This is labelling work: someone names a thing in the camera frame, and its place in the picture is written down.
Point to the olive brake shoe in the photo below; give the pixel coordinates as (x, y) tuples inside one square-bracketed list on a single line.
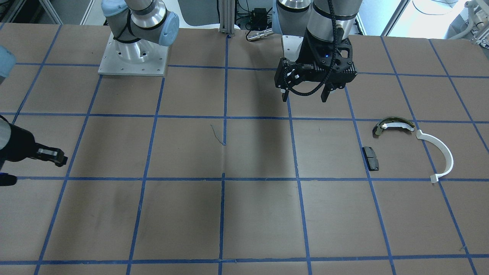
[(392, 122)]

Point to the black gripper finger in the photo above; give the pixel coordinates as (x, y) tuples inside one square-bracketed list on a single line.
[(285, 93), (56, 156), (327, 89)]

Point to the black brake pad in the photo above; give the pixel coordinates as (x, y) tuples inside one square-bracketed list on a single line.
[(371, 158)]

